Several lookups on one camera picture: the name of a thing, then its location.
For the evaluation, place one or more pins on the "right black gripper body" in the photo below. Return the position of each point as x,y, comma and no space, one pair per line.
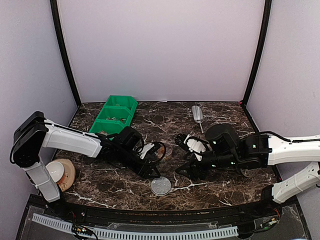
226,160

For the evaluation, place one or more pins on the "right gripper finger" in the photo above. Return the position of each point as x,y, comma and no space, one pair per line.
183,169
196,174

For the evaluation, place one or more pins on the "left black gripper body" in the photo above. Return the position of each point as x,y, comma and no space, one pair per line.
124,158

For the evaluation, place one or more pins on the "clear plastic lid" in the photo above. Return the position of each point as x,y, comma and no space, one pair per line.
161,186

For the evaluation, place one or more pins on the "clear plastic container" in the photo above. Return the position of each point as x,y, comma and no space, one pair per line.
167,154

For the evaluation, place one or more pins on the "green three-compartment bin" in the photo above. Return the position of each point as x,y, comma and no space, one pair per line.
117,113

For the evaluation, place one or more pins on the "metal scoop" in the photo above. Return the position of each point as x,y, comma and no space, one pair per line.
198,116

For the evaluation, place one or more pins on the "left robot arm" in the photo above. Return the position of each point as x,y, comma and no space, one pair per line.
37,133

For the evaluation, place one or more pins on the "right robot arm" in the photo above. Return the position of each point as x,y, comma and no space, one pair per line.
267,148

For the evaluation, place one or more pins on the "candies in clear container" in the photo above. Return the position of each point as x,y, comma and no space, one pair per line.
161,150

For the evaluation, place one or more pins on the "patterned mug yellow inside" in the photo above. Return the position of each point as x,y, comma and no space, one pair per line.
248,173

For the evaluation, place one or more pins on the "wooden slice coaster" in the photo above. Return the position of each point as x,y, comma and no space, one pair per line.
69,175

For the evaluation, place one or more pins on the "white bowl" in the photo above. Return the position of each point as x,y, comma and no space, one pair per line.
56,170

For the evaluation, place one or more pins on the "black front rail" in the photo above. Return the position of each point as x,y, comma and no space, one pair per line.
234,215

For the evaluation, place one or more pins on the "white slotted cable duct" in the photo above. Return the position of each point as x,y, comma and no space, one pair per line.
100,233

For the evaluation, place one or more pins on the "right black frame post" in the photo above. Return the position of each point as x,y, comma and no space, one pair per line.
258,52

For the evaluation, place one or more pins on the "black frame post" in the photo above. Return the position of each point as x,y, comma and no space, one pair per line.
63,52
258,52

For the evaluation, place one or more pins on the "left black frame post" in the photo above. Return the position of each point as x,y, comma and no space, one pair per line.
63,52

